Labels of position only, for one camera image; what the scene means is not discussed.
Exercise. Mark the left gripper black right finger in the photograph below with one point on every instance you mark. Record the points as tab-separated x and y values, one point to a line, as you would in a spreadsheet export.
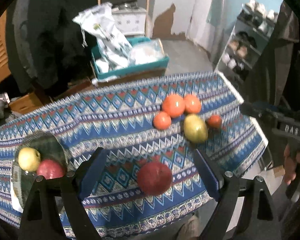
258	217

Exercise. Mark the dark red apple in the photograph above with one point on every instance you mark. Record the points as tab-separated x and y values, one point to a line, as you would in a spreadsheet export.
50	169

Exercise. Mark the green yellow apple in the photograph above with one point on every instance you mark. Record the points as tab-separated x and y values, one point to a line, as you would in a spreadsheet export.
29	159

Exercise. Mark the small red orange fruit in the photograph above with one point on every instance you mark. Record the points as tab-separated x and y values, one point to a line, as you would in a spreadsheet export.
214	121

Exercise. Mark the red pomegranate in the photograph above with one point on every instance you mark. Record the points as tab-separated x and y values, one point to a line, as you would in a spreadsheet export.
154	178

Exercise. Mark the large orange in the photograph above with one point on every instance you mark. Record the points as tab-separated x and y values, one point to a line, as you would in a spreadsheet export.
174	105

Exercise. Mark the person's right hand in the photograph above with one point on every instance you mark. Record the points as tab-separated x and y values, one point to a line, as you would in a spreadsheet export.
290	165

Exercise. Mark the dark glass plate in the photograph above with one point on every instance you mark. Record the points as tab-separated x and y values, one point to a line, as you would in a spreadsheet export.
21	181

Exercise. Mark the blue patterned tablecloth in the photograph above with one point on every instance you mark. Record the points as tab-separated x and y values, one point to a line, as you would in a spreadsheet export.
119	118

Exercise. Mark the yellow green mango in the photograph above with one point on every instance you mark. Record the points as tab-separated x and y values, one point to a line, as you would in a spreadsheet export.
195	129

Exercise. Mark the wooden drawer box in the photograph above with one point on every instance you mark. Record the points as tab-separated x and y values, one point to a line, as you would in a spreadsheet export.
28	103

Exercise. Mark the brown cardboard box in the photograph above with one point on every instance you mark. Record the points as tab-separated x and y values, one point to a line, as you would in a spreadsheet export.
75	87

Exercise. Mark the grey shoe rack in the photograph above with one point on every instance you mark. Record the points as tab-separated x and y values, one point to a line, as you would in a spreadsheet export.
251	33

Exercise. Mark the grey clothes pile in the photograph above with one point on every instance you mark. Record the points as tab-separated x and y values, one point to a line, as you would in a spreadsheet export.
6	114

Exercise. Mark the small orange tangerine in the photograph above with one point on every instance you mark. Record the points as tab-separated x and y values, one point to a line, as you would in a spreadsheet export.
162	121

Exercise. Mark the black hanging coat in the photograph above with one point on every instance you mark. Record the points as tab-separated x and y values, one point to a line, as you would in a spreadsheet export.
46	49

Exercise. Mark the teal plastic crate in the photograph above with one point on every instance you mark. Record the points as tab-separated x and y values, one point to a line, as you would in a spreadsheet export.
104	70

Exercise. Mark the clear plastic bag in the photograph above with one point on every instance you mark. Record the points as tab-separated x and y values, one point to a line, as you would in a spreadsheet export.
146	52

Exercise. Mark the white printed plastic bag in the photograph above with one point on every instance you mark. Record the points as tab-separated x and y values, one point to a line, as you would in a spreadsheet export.
112	44

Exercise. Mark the white patterned storage box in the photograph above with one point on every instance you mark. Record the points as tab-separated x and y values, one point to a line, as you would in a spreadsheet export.
130	21

